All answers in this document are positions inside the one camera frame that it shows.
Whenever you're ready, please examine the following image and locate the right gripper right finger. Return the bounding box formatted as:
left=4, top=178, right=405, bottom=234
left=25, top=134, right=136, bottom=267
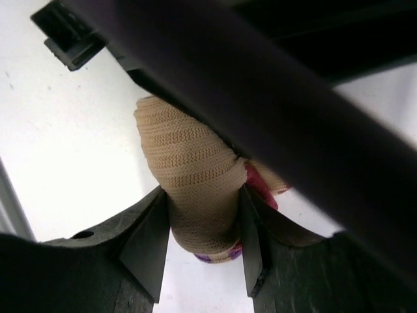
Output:
left=239, top=187, right=416, bottom=312

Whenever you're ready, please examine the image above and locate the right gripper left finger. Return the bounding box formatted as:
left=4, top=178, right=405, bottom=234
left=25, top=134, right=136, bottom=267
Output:
left=1, top=188, right=169, bottom=312

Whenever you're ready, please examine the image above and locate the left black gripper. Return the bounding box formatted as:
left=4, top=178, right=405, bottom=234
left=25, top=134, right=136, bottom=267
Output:
left=31, top=1, right=416, bottom=271

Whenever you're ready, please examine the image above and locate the tan maroon purple striped sock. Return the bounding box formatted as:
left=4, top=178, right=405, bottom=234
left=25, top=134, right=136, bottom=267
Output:
left=134, top=96, right=289, bottom=264

